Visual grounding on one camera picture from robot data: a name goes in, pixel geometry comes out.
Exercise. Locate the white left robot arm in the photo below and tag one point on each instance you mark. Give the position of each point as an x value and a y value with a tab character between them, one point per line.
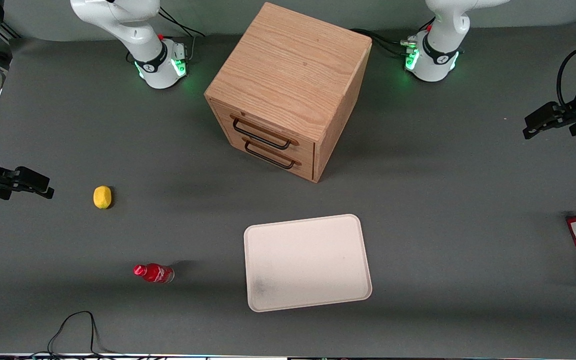
443	30

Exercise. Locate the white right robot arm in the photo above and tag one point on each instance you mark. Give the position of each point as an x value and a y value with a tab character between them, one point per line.
118	20

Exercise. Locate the beige plastic tray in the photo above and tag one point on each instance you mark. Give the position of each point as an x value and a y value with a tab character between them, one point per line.
305	262

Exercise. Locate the yellow lemon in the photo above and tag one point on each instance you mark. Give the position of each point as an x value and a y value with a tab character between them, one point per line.
102	196

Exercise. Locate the red soda bottle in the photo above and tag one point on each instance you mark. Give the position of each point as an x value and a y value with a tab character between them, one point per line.
155	273

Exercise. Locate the wooden drawer cabinet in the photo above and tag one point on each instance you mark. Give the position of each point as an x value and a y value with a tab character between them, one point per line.
293	70

